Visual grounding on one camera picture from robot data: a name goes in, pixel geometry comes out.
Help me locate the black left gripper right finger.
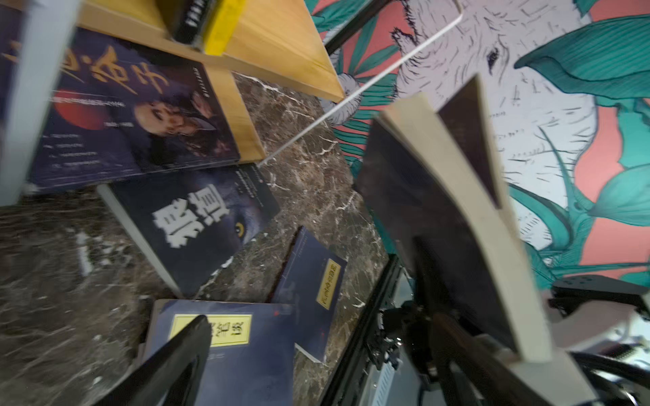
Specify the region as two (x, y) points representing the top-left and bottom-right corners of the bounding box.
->
(428, 312), (548, 405)

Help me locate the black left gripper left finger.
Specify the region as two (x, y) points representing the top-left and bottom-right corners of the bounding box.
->
(96, 315), (212, 405)

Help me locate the purple portrait cover book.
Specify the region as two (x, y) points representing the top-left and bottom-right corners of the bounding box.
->
(355, 76), (554, 363)

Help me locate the yellow cartoon cover book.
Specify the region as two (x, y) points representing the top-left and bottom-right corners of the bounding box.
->
(201, 0), (247, 56)

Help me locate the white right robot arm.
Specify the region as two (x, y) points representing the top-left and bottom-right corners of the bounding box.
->
(543, 275), (649, 405)

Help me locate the blue book yellow label left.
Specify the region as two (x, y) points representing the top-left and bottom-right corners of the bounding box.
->
(142, 299), (296, 405)

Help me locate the blue book yellow label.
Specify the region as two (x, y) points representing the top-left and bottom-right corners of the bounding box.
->
(142, 299), (296, 405)
(272, 226), (347, 363)

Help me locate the dark wolf eye book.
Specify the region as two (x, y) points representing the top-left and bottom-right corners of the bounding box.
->
(96, 164), (280, 299)

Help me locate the blue book yellow label right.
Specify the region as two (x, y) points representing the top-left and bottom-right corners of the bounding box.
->
(272, 226), (347, 363)

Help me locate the purple book on lower shelf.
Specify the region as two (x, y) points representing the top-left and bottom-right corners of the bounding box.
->
(25, 29), (240, 195)

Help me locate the white wooden book rack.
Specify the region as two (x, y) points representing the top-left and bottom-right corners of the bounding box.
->
(0, 0), (464, 206)

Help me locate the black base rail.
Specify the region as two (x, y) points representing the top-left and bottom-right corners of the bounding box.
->
(319, 255), (403, 405)

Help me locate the black corner frame post right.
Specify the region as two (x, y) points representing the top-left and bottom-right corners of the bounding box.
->
(325, 0), (392, 56)

